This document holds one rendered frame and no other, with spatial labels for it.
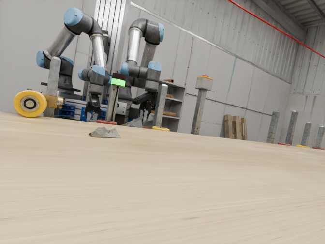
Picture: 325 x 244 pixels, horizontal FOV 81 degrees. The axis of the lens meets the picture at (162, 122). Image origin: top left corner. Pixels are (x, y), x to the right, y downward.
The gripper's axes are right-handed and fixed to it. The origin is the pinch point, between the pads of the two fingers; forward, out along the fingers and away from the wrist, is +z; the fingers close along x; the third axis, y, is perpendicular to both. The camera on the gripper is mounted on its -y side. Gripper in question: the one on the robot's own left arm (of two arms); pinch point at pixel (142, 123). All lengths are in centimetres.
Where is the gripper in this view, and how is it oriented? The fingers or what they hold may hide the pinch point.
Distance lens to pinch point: 110.4
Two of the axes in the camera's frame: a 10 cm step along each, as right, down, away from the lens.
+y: 6.7, 0.7, 7.4
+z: -1.7, 9.8, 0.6
